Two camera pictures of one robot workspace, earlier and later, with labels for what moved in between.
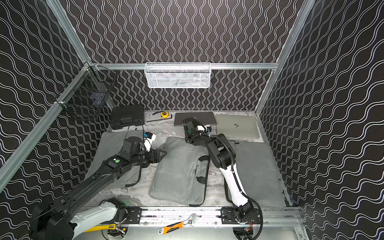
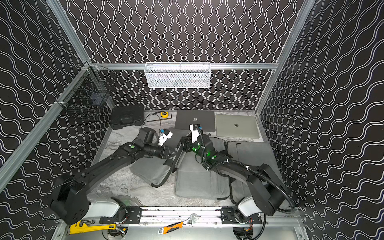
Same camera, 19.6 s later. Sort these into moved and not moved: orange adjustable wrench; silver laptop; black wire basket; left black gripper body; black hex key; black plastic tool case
Moved: left black gripper body
Not moved: orange adjustable wrench; black wire basket; black plastic tool case; silver laptop; black hex key
